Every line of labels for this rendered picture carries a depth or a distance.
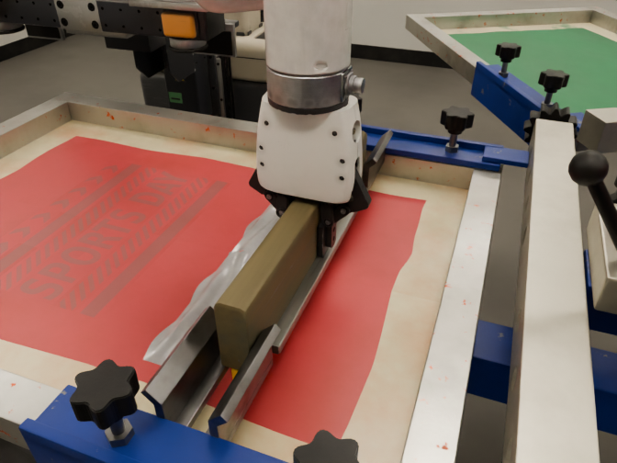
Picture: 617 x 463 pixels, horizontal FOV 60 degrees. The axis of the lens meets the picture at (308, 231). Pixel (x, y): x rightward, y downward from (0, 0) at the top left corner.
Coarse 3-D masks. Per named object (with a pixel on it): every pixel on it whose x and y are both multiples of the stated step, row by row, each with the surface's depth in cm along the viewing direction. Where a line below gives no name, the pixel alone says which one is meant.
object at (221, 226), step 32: (32, 160) 84; (64, 160) 84; (96, 160) 84; (128, 160) 84; (160, 160) 84; (192, 160) 84; (0, 192) 76; (32, 192) 76; (64, 192) 76; (224, 192) 76; (256, 192) 76; (192, 224) 69; (224, 224) 69; (352, 224) 69; (384, 224) 69; (416, 224) 69; (352, 256) 64; (384, 256) 64; (384, 288) 59
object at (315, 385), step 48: (144, 288) 59; (192, 288) 59; (336, 288) 59; (0, 336) 53; (48, 336) 53; (96, 336) 53; (144, 336) 53; (336, 336) 53; (288, 384) 48; (336, 384) 48; (288, 432) 44; (336, 432) 44
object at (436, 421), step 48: (0, 144) 84; (240, 144) 87; (480, 192) 69; (480, 240) 61; (480, 288) 54; (432, 336) 48; (0, 384) 44; (432, 384) 44; (0, 432) 43; (432, 432) 40
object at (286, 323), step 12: (348, 216) 64; (336, 228) 62; (348, 228) 63; (336, 240) 60; (312, 264) 56; (324, 264) 56; (312, 276) 55; (300, 288) 53; (312, 288) 53; (300, 300) 52; (288, 312) 50; (300, 312) 51; (276, 324) 49; (288, 324) 49; (288, 336) 49; (276, 348) 47
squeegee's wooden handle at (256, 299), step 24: (288, 216) 52; (312, 216) 53; (264, 240) 49; (288, 240) 49; (312, 240) 55; (264, 264) 46; (288, 264) 49; (240, 288) 43; (264, 288) 44; (288, 288) 50; (216, 312) 42; (240, 312) 41; (264, 312) 45; (240, 336) 43; (240, 360) 45
